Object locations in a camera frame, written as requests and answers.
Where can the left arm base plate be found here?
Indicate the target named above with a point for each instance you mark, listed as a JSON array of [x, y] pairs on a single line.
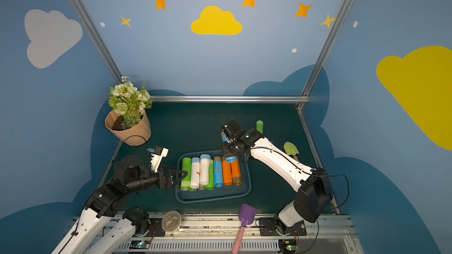
[[154, 228]]

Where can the green toy trowel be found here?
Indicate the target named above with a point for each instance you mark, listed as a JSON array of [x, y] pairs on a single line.
[[291, 150]]

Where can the blue trash bag roll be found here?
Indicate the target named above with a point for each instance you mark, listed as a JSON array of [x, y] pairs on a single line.
[[218, 177], [231, 159]]

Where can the right controller board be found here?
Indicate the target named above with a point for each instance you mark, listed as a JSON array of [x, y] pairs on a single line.
[[287, 247]]

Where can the flower pot with plant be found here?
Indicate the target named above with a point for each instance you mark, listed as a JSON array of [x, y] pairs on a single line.
[[128, 119]]

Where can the left controller board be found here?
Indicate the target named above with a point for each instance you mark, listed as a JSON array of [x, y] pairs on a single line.
[[139, 245]]

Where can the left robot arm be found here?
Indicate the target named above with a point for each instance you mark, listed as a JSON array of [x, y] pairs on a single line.
[[100, 209]]

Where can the white trash bag roll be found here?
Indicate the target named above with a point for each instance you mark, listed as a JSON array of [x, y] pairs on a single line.
[[204, 169], [195, 173]]

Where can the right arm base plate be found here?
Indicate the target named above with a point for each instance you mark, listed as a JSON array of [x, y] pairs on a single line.
[[274, 227]]

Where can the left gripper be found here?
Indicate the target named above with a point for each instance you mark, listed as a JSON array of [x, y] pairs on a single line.
[[166, 178]]

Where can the purple toy shovel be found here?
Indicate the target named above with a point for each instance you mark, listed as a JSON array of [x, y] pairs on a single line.
[[246, 216]]

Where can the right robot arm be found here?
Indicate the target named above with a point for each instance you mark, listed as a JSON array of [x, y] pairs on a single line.
[[312, 186]]

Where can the clear plastic lidded cup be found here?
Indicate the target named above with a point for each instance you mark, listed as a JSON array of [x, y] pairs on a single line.
[[172, 221]]

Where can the orange trash bag roll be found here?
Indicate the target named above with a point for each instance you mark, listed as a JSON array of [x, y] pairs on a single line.
[[226, 172], [236, 173]]

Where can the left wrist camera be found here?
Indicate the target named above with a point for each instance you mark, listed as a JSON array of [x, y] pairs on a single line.
[[155, 157]]

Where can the controller board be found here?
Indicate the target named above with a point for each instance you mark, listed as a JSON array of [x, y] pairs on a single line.
[[287, 247], [139, 245]]

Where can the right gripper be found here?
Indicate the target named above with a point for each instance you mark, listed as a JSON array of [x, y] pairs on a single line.
[[229, 148]]

